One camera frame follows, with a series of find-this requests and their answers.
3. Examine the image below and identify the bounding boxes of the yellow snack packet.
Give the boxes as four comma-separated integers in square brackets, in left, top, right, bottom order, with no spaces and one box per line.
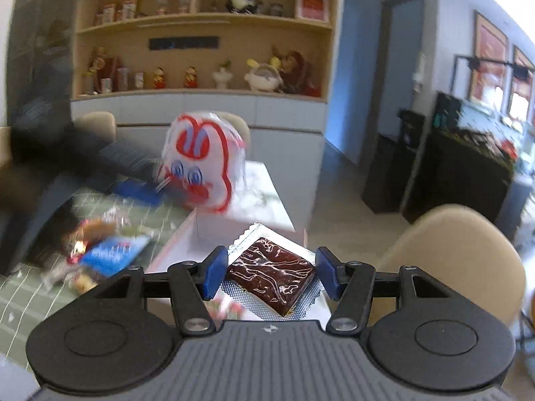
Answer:
[71,269,105,295]

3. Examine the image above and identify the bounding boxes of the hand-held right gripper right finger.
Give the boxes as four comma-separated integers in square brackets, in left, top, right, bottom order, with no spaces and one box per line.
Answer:
[315,246,450,337]

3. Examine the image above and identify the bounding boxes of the white low cabinet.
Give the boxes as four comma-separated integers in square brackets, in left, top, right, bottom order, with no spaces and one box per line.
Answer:
[69,91,327,176]

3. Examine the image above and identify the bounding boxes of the wooden wall shelf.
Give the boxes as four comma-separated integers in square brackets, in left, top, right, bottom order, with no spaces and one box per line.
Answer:
[71,0,341,101]

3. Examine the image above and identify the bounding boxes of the narrow framed wall picture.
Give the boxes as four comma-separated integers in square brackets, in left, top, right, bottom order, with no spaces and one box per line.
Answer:
[508,46,535,120]

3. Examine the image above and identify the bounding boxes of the white figure with yellow ears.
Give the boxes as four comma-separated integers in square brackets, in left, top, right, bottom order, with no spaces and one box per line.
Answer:
[243,57,282,92]

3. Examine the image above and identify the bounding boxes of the red white snack packet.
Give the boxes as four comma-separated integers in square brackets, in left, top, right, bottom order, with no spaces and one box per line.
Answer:
[207,292,251,322]

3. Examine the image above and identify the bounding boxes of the tall red gold figurine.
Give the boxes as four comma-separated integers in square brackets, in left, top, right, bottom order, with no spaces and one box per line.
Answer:
[86,46,122,93]

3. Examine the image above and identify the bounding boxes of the black box on floor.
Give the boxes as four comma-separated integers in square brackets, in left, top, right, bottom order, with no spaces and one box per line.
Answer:
[361,134,414,214]

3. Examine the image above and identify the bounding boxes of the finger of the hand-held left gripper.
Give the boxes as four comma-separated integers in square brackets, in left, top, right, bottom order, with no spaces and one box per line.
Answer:
[71,127,166,207]

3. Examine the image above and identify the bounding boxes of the large beige chair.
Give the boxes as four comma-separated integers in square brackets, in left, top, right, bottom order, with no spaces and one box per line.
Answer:
[370,204,527,335]

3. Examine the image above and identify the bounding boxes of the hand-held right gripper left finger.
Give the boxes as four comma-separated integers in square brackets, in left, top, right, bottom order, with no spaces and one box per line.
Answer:
[90,246,230,337]

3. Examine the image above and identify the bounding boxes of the white cardboard box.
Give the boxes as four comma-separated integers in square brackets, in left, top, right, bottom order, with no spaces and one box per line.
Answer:
[144,209,333,322]

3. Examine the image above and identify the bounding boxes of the white vase figurine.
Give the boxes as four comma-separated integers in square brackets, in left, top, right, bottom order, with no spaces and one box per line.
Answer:
[212,60,232,89]

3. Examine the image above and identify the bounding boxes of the large framed wall picture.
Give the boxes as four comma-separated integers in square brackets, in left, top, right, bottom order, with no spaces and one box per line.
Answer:
[468,10,510,103]

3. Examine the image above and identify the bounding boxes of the brownie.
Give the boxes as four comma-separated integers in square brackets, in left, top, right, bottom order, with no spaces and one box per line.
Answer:
[221,222,324,321]

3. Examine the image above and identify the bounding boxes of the blue snack packet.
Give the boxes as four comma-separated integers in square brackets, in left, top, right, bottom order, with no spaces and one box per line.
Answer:
[77,235,152,278]

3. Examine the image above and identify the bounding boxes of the white red rabbit bag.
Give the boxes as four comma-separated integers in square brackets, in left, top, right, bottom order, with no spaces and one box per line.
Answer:
[152,109,247,214]

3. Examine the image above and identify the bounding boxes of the black stand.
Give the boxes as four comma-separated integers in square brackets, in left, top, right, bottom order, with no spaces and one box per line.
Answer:
[449,54,535,93]

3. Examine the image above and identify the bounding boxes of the black strip on shelf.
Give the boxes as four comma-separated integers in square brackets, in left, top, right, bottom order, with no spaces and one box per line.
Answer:
[149,37,220,51]

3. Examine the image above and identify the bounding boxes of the dark sideboard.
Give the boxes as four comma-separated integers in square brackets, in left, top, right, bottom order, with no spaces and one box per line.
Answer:
[403,92,515,224]

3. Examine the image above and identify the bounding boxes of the brown plush toy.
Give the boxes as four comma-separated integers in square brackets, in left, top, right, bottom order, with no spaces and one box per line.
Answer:
[272,48,322,96]

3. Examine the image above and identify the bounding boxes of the red framed picture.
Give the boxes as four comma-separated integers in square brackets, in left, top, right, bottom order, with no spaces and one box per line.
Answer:
[295,0,329,21]

